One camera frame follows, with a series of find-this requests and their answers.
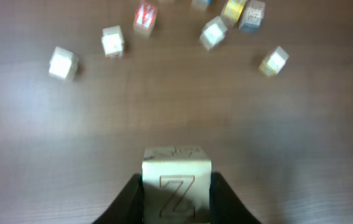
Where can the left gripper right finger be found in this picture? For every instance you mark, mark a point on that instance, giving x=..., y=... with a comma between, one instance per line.
x=225, y=207

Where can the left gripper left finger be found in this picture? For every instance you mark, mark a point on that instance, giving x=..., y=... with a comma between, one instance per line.
x=128, y=206

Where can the plain Z wooden block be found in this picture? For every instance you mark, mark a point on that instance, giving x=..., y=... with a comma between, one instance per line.
x=176, y=182

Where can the plain wooden green block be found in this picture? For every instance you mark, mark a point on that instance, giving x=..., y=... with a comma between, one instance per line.
x=63, y=64

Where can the red A side block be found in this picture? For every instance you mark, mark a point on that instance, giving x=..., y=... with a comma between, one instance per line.
x=113, y=42

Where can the yellow turtle picture block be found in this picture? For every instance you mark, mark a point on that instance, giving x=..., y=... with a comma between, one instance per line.
x=273, y=62

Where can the red I side block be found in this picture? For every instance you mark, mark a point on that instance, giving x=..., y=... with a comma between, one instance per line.
x=213, y=33

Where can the red V letter block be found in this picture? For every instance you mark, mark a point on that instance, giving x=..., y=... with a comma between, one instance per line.
x=145, y=18

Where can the yellow top block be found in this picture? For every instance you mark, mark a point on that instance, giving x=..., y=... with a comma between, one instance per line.
x=232, y=11

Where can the blue H letter block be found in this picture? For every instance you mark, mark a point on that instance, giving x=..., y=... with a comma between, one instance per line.
x=252, y=16

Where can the blue D letter block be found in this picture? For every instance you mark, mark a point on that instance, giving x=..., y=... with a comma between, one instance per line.
x=201, y=5

